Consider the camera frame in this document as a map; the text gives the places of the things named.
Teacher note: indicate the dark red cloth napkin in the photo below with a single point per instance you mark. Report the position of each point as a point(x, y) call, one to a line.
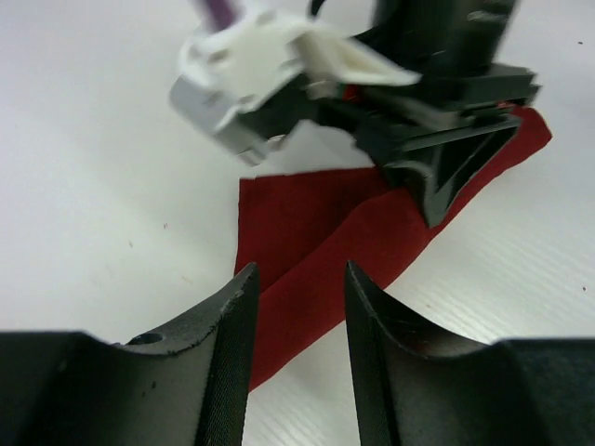
point(302, 229)

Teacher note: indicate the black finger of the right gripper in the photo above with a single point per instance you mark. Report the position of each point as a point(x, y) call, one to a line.
point(434, 166)

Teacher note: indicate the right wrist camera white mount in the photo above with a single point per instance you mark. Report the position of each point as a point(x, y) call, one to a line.
point(249, 72)

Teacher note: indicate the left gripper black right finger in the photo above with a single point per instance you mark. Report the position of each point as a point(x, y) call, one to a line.
point(417, 383)

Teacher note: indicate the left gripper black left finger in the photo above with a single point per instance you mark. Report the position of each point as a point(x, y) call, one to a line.
point(182, 383)

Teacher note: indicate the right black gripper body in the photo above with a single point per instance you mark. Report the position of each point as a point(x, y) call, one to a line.
point(460, 91)

